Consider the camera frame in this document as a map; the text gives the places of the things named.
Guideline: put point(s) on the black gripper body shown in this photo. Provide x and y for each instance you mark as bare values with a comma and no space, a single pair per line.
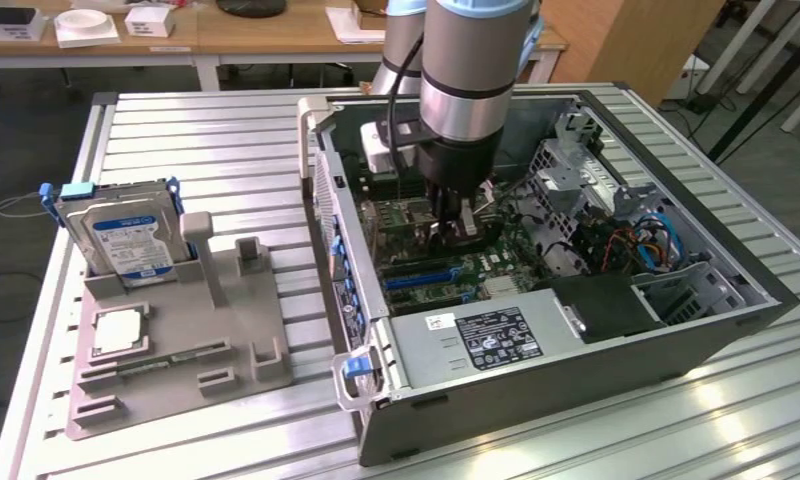
461,165

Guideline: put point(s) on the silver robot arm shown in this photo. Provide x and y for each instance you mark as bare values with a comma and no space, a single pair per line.
467,60

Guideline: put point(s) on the CPU socket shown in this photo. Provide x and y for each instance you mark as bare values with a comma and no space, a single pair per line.
417,211

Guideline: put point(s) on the metal socket cover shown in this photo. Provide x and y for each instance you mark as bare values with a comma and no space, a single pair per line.
489,192

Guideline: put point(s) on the green motherboard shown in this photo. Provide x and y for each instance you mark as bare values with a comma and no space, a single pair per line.
507,260

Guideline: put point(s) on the metal disk bay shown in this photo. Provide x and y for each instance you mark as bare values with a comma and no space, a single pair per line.
567,180
694,295

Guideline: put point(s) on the silver chipset heatsink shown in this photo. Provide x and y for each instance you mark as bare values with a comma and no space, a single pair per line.
509,286

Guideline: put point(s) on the blue card retainer clip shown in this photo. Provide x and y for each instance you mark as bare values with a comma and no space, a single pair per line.
349,290
338,250
355,312

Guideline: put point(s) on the grey power supply unit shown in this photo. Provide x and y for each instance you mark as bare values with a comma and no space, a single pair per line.
441,350

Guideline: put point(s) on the black plastic shroud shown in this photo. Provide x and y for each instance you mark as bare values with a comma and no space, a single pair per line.
607,305

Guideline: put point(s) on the white paper stack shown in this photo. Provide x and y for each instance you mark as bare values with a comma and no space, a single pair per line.
350,30

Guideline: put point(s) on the blue case release latch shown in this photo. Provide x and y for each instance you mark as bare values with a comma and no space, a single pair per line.
355,367

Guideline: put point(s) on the brown cardboard box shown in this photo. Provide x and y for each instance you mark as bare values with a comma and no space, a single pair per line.
370,6

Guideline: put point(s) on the wooden cabinet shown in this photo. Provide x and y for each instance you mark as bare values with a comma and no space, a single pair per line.
641,50

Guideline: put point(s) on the white floor box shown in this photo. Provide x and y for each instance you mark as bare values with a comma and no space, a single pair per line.
688,80

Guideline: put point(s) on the wooden desk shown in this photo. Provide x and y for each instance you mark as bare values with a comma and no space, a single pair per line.
274,35

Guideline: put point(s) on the black open PC case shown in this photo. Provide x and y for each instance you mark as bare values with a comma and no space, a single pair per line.
574,400

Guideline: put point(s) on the black round object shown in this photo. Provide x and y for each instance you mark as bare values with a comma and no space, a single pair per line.
250,6

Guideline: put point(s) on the black stand leg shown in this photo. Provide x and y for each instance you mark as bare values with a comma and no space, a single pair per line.
754,115

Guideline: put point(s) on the hard disk in blue caddy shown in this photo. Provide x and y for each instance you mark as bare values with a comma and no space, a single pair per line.
127,240

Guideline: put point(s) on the grey parts rack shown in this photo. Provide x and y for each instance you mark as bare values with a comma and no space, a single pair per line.
180,350

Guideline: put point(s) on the green RAM stick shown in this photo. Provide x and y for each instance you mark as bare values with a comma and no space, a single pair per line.
154,364

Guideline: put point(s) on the silver CPU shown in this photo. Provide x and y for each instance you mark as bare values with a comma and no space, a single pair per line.
116,330

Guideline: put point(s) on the white cardboard box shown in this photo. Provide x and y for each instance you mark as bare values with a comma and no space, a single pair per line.
150,22

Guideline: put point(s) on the white round holder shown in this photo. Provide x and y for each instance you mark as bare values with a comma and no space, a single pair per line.
87,30

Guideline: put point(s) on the white box with black lid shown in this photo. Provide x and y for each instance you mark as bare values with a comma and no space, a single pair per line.
14,30

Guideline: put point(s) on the black camera bracket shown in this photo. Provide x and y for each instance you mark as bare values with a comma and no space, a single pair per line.
415,131

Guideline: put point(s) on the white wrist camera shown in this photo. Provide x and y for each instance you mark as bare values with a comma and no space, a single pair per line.
377,145

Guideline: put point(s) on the white desk frame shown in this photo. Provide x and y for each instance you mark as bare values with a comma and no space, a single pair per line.
733,50

